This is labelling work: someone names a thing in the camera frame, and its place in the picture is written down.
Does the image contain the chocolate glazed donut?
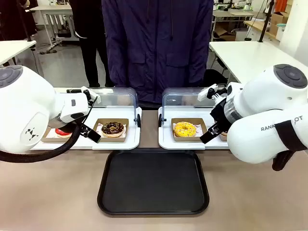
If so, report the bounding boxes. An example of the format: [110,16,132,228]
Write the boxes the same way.
[101,121,126,138]

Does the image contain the beige top metal desk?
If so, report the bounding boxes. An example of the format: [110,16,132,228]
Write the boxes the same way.
[30,4,74,49]

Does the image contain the black tripod pole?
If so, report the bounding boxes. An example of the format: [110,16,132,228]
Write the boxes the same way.
[258,0,275,43]

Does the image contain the black strap on right arm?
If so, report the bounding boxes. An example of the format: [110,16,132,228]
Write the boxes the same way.
[275,119,308,153]

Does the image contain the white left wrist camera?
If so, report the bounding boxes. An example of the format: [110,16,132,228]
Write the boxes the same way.
[80,86,101,106]

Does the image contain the brown cardboard donut tray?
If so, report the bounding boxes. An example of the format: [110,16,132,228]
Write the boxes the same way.
[40,126,73,143]
[171,117,208,142]
[92,117,129,143]

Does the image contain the person in navy jacket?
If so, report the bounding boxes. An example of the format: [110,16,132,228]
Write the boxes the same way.
[101,0,215,108]

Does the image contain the person in dark clothes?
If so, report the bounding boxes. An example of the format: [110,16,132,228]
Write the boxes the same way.
[0,0,37,41]

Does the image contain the black sleeved arm cable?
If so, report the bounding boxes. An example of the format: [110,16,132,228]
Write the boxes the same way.
[271,148,308,172]
[0,124,80,163]

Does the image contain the clear display case lid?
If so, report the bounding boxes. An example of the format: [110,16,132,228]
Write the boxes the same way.
[158,87,231,128]
[54,87,141,128]

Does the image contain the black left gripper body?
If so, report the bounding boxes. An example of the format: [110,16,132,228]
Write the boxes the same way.
[68,119,85,132]

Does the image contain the person in black clothes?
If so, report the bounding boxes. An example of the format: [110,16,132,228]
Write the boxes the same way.
[69,0,114,88]

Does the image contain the small white table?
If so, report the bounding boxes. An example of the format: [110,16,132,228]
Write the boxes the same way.
[0,40,37,67]

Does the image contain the large white table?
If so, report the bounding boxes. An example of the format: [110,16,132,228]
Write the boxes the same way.
[208,41,308,85]

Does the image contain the wooden top bench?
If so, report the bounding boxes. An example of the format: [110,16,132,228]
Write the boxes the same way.
[244,20,281,40]

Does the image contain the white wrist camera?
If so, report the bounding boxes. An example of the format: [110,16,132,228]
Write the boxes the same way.
[197,83,228,102]
[80,86,101,106]

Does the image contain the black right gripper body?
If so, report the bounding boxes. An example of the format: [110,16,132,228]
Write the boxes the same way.
[210,98,231,128]

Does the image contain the stacked cardboard boxes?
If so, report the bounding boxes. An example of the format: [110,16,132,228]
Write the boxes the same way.
[269,11,289,34]

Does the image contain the black plastic serving tray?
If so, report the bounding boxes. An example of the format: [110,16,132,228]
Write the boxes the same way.
[97,148,210,216]

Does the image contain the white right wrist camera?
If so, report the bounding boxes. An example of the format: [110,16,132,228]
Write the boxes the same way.
[197,83,228,102]

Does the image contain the grey background workbench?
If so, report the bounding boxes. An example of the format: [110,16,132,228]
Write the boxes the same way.
[213,11,255,42]

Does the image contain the red glazed donut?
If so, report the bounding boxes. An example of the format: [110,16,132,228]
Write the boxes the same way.
[55,128,73,139]

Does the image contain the black sleeved left arm cable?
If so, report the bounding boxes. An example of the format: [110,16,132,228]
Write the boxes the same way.
[0,124,80,163]

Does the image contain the open cardboard box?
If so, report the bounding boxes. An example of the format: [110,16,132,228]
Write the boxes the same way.
[214,24,237,41]

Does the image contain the yellow glazed sprinkled donut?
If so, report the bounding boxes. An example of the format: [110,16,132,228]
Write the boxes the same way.
[173,122,197,138]

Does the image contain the orange cloth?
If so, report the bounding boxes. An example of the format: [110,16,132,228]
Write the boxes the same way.
[275,0,289,13]

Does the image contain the white display case base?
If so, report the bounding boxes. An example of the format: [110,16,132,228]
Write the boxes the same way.
[30,105,142,151]
[158,105,231,150]

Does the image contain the black sleeved right arm cable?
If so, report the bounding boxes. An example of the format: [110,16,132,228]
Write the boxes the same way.
[271,148,308,172]

